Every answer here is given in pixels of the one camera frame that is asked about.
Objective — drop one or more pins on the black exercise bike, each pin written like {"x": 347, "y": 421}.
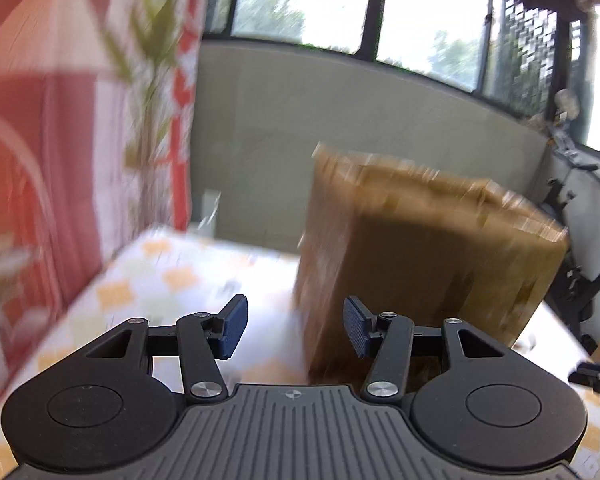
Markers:
{"x": 569, "y": 191}

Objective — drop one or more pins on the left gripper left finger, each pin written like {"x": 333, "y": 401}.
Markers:
{"x": 204, "y": 339}

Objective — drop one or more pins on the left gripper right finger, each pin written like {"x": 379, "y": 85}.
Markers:
{"x": 386, "y": 339}

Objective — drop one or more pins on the brown cardboard box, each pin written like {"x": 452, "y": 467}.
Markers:
{"x": 413, "y": 240}

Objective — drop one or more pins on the floral checkered tablecloth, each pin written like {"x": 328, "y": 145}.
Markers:
{"x": 164, "y": 275}

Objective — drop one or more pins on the red patterned curtain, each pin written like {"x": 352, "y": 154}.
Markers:
{"x": 97, "y": 99}

